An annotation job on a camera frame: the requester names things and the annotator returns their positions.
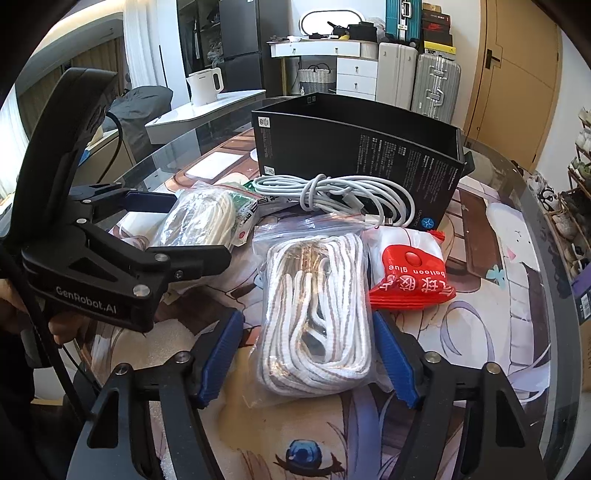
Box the silver suitcase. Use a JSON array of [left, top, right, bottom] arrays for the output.
[[411, 53, 462, 124]]

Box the bagged white braided rope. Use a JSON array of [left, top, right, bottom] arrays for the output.
[[250, 214, 378, 409]]

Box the white side table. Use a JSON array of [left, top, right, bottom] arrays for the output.
[[145, 89, 266, 145]]

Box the black glass cabinet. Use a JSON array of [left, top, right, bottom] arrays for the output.
[[177, 0, 223, 77]]

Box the person's left hand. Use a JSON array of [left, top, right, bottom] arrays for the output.
[[1, 279, 90, 345]]

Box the woven storage basket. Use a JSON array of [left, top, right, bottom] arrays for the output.
[[297, 63, 337, 95]]

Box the grey coiled cable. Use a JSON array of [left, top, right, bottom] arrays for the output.
[[250, 173, 417, 228]]

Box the white electric kettle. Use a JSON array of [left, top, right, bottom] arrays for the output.
[[186, 67, 224, 106]]

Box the wooden door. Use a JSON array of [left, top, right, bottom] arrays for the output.
[[465, 1, 562, 172]]

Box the wooden shoe rack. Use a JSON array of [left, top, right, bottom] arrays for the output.
[[544, 107, 590, 281]]

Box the white suitcase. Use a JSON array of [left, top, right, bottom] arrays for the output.
[[376, 42, 418, 110]]

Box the red balloon glue packet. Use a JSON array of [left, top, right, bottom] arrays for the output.
[[362, 226, 456, 311]]

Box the black cardboard box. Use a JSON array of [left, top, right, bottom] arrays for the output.
[[252, 93, 474, 230]]

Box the green white packet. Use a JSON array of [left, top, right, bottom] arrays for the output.
[[217, 182, 274, 250]]

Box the stack of shoe boxes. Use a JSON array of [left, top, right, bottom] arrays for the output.
[[422, 3, 457, 60]]

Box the dark grey beanbag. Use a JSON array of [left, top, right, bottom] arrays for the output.
[[109, 86, 173, 162]]

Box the bagged cream strap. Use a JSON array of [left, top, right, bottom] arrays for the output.
[[149, 180, 242, 252]]

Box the teal suitcase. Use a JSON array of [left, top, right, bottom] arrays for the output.
[[386, 0, 422, 44]]

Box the white desk with drawers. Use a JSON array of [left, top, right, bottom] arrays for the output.
[[270, 39, 379, 101]]

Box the purple rolled mat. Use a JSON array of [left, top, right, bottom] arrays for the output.
[[572, 274, 591, 325]]

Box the black refrigerator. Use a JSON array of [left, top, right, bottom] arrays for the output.
[[218, 0, 287, 97]]

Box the oval mirror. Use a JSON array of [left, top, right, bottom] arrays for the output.
[[298, 9, 366, 37]]

